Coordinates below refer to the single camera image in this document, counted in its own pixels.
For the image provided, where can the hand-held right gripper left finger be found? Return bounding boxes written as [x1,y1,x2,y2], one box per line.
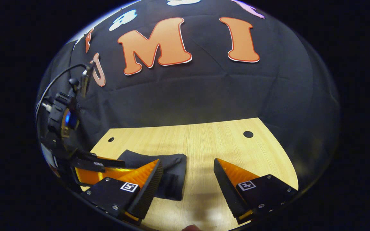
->
[85,159,164,223]

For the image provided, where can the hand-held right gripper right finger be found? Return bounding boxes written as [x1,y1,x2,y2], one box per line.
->
[213,158,299,225]

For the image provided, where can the dark blue jeans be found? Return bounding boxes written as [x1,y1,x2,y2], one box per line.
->
[117,150,187,201]

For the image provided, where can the black cable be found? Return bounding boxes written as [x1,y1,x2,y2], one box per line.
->
[36,64,87,125]

